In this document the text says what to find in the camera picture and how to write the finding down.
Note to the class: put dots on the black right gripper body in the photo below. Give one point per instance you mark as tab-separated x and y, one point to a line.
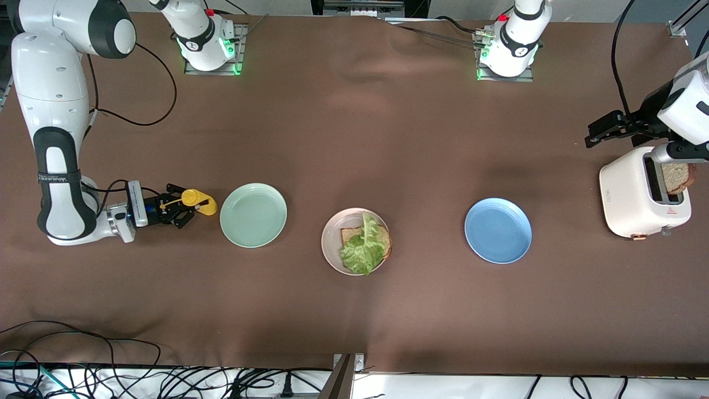
153	211

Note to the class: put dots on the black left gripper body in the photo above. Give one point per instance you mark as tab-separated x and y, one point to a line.
646	121

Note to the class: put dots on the yellow mustard squeeze bottle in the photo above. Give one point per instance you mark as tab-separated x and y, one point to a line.
202	204

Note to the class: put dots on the brown bread slice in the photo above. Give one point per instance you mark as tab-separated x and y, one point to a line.
676	177
348	234

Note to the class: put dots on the green lettuce leaf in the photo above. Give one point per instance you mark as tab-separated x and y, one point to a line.
363	249

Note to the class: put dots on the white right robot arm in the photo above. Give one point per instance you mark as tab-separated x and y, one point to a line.
55	83

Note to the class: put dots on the mint green plate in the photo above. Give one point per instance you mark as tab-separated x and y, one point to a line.
253	215

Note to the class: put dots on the blue plate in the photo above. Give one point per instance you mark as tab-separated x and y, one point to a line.
498	230

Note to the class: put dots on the beige plate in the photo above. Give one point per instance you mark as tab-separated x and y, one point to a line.
329	244

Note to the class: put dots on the white toaster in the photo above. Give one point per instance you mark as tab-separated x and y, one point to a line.
626	194

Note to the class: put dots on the brown table cover cloth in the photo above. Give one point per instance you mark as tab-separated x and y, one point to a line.
354	138

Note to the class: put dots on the black power plug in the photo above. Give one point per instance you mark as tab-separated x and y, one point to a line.
286	388

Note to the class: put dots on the black equipment stand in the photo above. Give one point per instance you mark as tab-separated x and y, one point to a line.
318	6

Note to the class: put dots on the aluminium frame profile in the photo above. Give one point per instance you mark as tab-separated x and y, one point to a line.
676	27

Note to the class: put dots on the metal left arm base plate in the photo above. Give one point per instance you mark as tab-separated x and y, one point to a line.
504	79

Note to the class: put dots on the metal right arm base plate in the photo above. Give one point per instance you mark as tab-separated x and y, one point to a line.
241	50

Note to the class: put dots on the aluminium table edge bracket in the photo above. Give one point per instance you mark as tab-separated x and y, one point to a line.
340	382

